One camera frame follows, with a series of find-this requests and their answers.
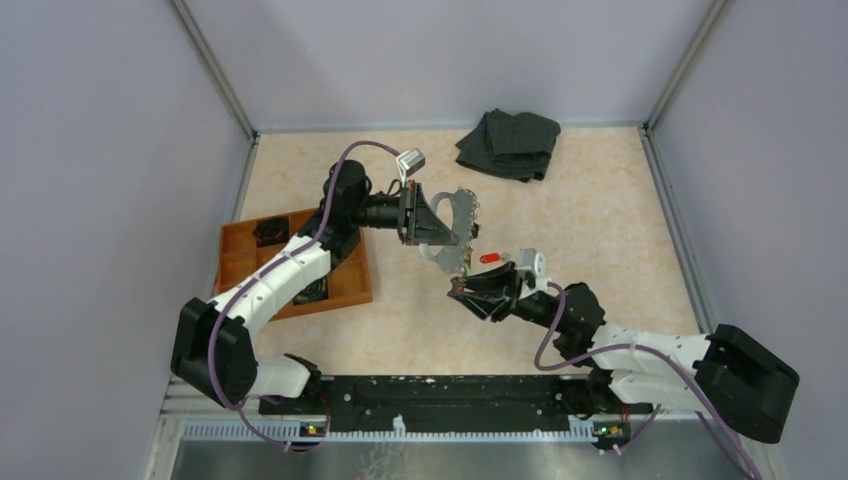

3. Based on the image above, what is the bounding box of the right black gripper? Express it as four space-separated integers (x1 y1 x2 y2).
448 261 568 333

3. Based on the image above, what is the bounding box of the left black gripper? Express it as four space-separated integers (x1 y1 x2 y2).
351 179 459 246

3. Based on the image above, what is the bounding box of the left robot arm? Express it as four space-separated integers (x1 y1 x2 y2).
170 149 460 414

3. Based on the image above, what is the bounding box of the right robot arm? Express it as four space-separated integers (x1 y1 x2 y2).
448 262 800 444

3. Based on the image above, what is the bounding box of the folded dark grey cloth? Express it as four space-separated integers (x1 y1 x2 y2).
456 109 562 183

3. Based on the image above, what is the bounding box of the orange compartment tray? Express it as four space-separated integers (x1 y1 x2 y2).
215 207 374 322

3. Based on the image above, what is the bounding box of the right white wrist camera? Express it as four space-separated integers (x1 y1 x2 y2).
516 248 549 298

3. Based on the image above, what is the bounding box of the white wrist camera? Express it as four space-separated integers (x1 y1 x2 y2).
516 248 549 298
395 148 426 184

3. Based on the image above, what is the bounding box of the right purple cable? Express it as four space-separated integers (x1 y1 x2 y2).
533 282 763 480

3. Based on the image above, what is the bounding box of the purple cable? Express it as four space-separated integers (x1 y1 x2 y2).
533 282 763 480
206 140 403 453

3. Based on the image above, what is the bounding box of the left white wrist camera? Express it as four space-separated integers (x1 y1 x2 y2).
395 148 426 184

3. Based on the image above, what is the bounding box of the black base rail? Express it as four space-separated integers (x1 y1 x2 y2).
258 374 653 434

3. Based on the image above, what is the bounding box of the black yellow coiled cable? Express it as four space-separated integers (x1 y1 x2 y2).
292 278 330 306

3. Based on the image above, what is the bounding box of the black coiled cable red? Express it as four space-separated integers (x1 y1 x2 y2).
252 216 290 248

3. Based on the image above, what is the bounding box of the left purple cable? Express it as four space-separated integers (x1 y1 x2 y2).
206 140 403 453

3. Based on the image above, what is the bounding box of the grey cable duct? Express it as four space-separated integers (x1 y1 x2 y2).
181 417 597 443

